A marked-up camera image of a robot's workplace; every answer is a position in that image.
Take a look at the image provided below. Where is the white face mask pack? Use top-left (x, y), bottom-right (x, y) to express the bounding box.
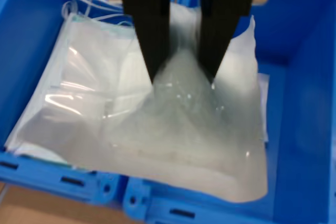
top-left (4, 0), bottom-right (148, 169)

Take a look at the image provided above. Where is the blue plastic storage bin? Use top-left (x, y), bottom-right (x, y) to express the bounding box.
top-left (0, 0), bottom-right (127, 206)
top-left (123, 0), bottom-right (336, 224)

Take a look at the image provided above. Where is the brown cardboard sheet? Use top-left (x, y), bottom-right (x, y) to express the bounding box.
top-left (0, 180), bottom-right (125, 224)

